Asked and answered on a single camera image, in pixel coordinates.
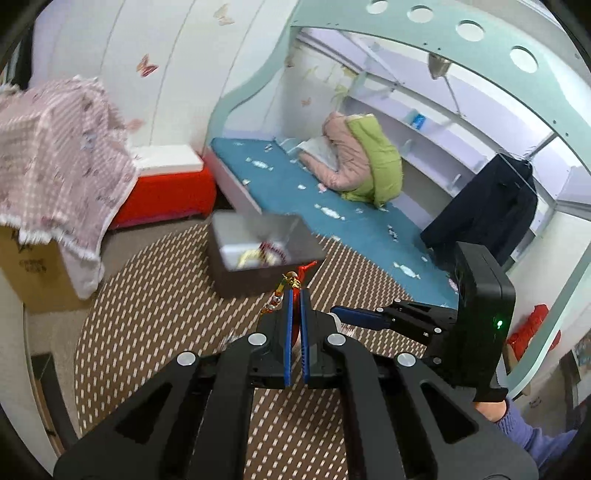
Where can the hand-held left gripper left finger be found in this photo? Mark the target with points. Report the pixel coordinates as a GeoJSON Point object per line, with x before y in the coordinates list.
{"type": "Point", "coordinates": [287, 337]}

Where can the red storage box white lid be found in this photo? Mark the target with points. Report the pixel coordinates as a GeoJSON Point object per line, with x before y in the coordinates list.
{"type": "Point", "coordinates": [166, 194]}

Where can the red cloth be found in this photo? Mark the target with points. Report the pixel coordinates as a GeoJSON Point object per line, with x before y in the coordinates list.
{"type": "Point", "coordinates": [531, 330]}

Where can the pink checked cloth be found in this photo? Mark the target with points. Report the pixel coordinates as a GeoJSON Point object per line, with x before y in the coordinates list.
{"type": "Point", "coordinates": [60, 152]}

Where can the cardboard box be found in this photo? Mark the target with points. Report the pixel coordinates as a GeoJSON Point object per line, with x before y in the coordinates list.
{"type": "Point", "coordinates": [32, 277]}

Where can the white wall shelves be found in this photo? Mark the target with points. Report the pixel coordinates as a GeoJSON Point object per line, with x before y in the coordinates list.
{"type": "Point", "coordinates": [429, 143]}

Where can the pale butterfly wall sticker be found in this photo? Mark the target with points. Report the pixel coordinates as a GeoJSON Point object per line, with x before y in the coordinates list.
{"type": "Point", "coordinates": [135, 123]}

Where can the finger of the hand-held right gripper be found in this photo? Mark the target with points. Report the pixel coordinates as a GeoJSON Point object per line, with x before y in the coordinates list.
{"type": "Point", "coordinates": [360, 317]}

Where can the teal bed arch frame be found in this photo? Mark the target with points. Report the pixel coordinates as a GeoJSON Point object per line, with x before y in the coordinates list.
{"type": "Point", "coordinates": [494, 41]}

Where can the small pink butterfly sticker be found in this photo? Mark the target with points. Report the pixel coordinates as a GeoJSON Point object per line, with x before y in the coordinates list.
{"type": "Point", "coordinates": [305, 100]}

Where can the dark jewelry box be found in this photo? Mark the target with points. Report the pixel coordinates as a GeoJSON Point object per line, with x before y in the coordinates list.
{"type": "Point", "coordinates": [249, 281]}

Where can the blue candy print bed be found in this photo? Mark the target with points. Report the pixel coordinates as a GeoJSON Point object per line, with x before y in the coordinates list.
{"type": "Point", "coordinates": [286, 175]}

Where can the pink green folded quilt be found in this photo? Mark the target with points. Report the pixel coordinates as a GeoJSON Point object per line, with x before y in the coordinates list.
{"type": "Point", "coordinates": [369, 152]}

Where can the blue packet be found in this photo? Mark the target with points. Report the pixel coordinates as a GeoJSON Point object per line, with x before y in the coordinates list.
{"type": "Point", "coordinates": [418, 121]}

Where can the gold bangle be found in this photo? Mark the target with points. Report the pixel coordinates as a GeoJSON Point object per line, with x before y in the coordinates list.
{"type": "Point", "coordinates": [249, 258]}

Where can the dark hanging coat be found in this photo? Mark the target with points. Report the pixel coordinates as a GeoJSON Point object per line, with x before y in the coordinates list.
{"type": "Point", "coordinates": [489, 203]}

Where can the person's right forearm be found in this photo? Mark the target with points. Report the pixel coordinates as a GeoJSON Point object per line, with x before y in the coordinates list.
{"type": "Point", "coordinates": [531, 438]}

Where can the white open book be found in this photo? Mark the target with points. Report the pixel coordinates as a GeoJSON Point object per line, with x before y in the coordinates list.
{"type": "Point", "coordinates": [318, 148]}

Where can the pink butterfly wall sticker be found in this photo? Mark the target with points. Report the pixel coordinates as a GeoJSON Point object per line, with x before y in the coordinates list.
{"type": "Point", "coordinates": [147, 66]}

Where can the beige butterfly wall sticker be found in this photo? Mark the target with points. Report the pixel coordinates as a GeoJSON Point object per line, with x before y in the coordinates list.
{"type": "Point", "coordinates": [221, 14]}

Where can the cone wall lamp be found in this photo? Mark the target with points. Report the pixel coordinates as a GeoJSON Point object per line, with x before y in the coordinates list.
{"type": "Point", "coordinates": [438, 67]}

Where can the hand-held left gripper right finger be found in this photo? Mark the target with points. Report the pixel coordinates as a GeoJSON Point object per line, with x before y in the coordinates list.
{"type": "Point", "coordinates": [304, 341]}

